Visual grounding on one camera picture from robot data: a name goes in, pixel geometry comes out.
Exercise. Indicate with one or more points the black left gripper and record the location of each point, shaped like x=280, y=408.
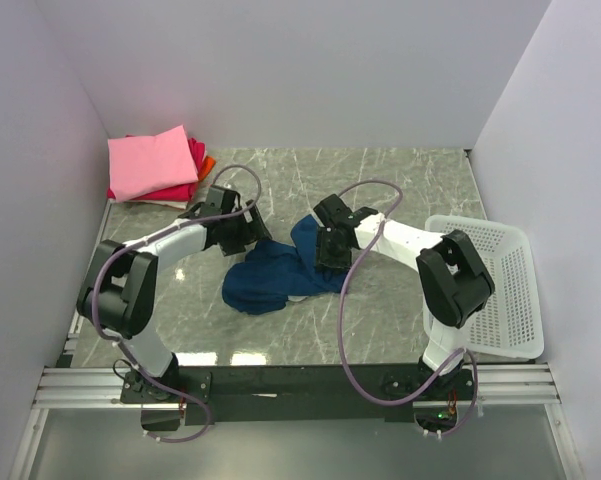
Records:
x=252, y=232

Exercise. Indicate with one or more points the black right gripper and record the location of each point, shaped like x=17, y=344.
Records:
x=339, y=265

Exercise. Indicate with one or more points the blue Mickey t-shirt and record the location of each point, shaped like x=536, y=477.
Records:
x=273, y=273

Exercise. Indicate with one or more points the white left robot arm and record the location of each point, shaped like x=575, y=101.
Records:
x=118, y=292

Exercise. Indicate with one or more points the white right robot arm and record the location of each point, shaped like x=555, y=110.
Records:
x=454, y=280

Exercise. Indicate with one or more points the folded white t-shirt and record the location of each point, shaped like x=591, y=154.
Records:
x=178, y=205

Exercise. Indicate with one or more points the folded orange t-shirt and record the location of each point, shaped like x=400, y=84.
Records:
x=205, y=168

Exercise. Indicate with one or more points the folded light pink t-shirt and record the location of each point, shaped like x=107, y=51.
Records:
x=139, y=165

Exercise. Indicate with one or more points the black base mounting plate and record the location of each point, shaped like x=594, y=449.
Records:
x=288, y=393

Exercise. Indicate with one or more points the white plastic laundry basket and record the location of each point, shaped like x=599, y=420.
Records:
x=510, y=324

